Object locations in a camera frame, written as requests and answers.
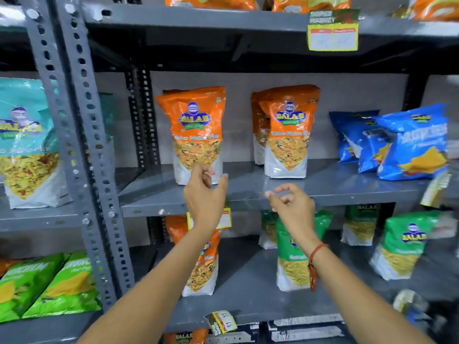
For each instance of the person's right hand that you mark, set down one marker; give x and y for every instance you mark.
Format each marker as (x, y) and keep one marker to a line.
(297, 214)

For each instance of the person's left hand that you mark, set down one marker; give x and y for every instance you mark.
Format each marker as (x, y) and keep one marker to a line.
(202, 202)

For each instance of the person's left thumb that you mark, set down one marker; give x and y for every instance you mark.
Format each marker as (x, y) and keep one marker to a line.
(223, 186)

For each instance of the person's right thumb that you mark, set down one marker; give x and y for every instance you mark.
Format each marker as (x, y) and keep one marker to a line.
(273, 199)

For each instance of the person's left forearm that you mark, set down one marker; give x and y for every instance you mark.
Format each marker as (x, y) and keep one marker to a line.
(157, 283)

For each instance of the person's right forearm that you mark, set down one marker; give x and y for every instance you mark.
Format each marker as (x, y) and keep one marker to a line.
(355, 297)

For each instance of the grey metal shelf rack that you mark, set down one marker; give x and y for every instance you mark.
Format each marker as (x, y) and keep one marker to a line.
(247, 191)
(39, 218)

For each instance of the green snack packet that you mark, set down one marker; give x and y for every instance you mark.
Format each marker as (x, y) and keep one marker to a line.
(360, 225)
(403, 247)
(290, 261)
(268, 229)

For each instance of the yellow shelf price label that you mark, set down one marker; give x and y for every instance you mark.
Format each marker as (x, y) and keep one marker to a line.
(435, 189)
(226, 220)
(221, 322)
(333, 33)

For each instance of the orange snack mix packet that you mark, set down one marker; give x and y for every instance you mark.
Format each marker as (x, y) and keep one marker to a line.
(289, 136)
(205, 268)
(195, 128)
(259, 136)
(186, 336)

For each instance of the blue chips packet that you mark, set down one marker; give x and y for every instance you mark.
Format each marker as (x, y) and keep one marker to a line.
(416, 146)
(344, 132)
(369, 150)

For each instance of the teal snack mix packet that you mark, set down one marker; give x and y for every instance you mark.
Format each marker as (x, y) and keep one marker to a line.
(107, 118)
(27, 146)

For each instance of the white shelf label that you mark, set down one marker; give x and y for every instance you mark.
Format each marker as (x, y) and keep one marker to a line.
(444, 225)

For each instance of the green chips packet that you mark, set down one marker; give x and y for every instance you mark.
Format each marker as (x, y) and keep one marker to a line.
(68, 286)
(21, 286)

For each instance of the orange chips packet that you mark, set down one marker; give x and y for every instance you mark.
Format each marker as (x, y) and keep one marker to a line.
(312, 3)
(211, 1)
(6, 265)
(435, 7)

